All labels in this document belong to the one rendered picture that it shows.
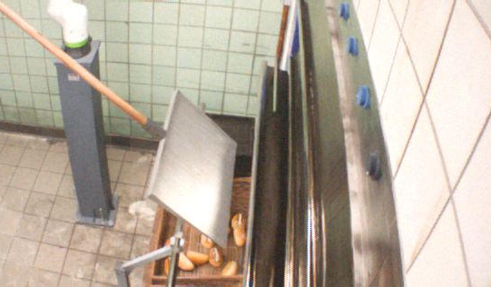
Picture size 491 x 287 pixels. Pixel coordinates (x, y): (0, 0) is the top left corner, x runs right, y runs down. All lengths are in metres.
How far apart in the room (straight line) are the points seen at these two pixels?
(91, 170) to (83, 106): 0.46
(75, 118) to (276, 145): 1.29
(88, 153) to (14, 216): 0.86
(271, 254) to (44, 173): 2.44
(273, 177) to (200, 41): 1.62
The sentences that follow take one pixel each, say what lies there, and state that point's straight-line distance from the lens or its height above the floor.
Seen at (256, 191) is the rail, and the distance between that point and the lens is 1.54.
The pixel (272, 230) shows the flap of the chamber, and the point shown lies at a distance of 1.50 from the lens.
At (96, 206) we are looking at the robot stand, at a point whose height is 0.14.
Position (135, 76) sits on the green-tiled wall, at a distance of 3.34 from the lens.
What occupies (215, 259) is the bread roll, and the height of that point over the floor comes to 0.64.
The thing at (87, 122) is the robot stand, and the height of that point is 0.82.
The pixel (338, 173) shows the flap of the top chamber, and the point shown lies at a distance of 1.11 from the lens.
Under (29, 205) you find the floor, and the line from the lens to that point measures 3.48.
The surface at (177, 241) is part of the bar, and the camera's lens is 1.74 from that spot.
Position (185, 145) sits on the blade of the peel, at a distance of 1.99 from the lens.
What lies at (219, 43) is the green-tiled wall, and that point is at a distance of 3.10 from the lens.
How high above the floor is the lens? 2.58
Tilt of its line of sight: 43 degrees down
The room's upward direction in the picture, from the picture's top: 8 degrees clockwise
